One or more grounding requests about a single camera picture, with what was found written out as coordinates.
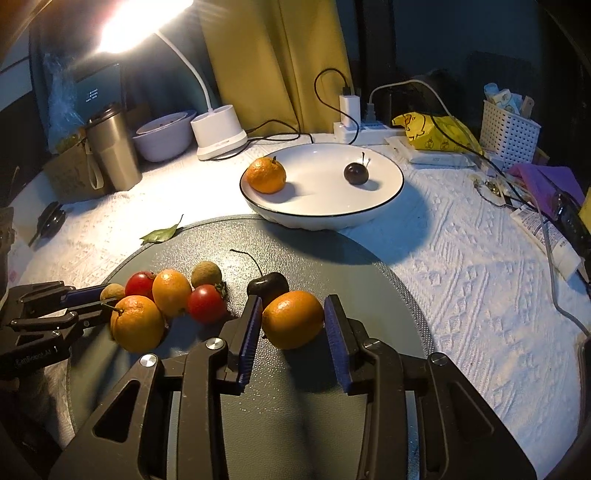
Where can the black power adapter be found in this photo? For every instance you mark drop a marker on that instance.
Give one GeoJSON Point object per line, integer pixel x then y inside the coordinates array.
{"type": "Point", "coordinates": [397, 106]}

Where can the blue plastic bag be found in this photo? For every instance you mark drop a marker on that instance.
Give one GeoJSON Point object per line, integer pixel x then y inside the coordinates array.
{"type": "Point", "coordinates": [64, 106]}

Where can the dark plum with stem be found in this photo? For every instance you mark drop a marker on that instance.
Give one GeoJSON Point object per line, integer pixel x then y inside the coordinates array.
{"type": "Point", "coordinates": [270, 284]}

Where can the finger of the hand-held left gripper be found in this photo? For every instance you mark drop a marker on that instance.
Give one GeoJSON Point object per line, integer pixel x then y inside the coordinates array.
{"type": "Point", "coordinates": [94, 315]}
{"type": "Point", "coordinates": [85, 294]}

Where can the pale lilac bowl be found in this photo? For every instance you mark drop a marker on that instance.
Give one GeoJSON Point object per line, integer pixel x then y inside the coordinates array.
{"type": "Point", "coordinates": [161, 143]}

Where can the purple cloth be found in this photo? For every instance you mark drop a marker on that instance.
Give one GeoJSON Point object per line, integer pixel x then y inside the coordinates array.
{"type": "Point", "coordinates": [549, 182]}

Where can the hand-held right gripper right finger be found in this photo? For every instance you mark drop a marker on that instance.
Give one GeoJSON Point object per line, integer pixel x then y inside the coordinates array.
{"type": "Point", "coordinates": [336, 344]}

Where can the white textured tablecloth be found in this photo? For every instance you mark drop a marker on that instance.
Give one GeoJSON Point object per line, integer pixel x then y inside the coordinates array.
{"type": "Point", "coordinates": [461, 300]}

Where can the red cherry tomato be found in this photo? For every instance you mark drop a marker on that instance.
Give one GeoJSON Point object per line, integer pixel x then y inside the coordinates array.
{"type": "Point", "coordinates": [205, 304]}
{"type": "Point", "coordinates": [138, 284]}

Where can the yellow curtain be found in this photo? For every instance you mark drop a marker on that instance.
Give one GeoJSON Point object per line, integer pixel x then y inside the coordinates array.
{"type": "Point", "coordinates": [277, 60]}

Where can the white wet wipes pack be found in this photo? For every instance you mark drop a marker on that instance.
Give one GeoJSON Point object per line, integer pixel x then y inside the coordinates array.
{"type": "Point", "coordinates": [434, 159]}

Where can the small printed packet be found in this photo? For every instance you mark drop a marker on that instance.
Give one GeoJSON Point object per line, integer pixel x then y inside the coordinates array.
{"type": "Point", "coordinates": [497, 94]}

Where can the brown cardboard box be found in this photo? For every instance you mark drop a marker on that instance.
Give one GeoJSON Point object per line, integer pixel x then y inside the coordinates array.
{"type": "Point", "coordinates": [69, 180]}

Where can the yellow duck print packet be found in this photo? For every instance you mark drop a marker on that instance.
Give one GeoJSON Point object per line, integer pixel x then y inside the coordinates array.
{"type": "Point", "coordinates": [429, 131]}

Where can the round grey mat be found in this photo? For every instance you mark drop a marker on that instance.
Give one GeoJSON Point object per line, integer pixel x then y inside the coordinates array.
{"type": "Point", "coordinates": [300, 258]}

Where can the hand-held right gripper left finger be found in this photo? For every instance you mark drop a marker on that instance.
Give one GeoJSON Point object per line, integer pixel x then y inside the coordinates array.
{"type": "Point", "coordinates": [249, 344]}

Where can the small black round object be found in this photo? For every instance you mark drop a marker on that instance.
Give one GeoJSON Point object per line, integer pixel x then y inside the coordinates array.
{"type": "Point", "coordinates": [48, 219]}

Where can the green leaf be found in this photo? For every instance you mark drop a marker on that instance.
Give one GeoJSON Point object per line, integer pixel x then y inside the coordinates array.
{"type": "Point", "coordinates": [159, 234]}

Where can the brown kiwi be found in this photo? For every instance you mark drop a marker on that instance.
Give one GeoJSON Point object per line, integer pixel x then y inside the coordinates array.
{"type": "Point", "coordinates": [207, 273]}
{"type": "Point", "coordinates": [113, 291]}

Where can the white desk lamp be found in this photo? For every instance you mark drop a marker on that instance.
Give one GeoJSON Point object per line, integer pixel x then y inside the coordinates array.
{"type": "Point", "coordinates": [217, 134]}

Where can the white power strip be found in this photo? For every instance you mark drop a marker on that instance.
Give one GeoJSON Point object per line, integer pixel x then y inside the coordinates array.
{"type": "Point", "coordinates": [369, 134]}

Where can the small orange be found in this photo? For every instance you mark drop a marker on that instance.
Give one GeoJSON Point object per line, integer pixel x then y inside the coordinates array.
{"type": "Point", "coordinates": [171, 290]}

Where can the white tube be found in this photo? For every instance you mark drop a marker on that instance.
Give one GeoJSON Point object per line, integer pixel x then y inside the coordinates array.
{"type": "Point", "coordinates": [554, 244]}

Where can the white plate with black rim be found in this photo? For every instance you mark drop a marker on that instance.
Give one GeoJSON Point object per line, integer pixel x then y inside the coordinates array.
{"type": "Point", "coordinates": [314, 184]}

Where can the dark screen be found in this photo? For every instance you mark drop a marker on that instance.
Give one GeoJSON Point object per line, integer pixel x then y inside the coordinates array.
{"type": "Point", "coordinates": [97, 92]}

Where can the orange with green stem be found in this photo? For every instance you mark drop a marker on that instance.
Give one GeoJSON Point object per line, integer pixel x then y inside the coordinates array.
{"type": "Point", "coordinates": [265, 175]}

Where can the white charger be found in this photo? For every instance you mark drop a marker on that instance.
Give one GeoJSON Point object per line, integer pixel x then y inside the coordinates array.
{"type": "Point", "coordinates": [349, 108]}

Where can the dark cherry with stem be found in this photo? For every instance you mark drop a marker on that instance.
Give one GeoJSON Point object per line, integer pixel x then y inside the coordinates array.
{"type": "Point", "coordinates": [355, 174]}

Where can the white perforated basket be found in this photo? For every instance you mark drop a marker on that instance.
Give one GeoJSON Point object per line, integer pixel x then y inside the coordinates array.
{"type": "Point", "coordinates": [508, 134]}

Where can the smooth orange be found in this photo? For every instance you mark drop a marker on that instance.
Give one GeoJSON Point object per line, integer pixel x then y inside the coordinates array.
{"type": "Point", "coordinates": [292, 319]}

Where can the large orange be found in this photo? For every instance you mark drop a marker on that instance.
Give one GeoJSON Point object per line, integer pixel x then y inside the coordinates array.
{"type": "Point", "coordinates": [137, 325]}

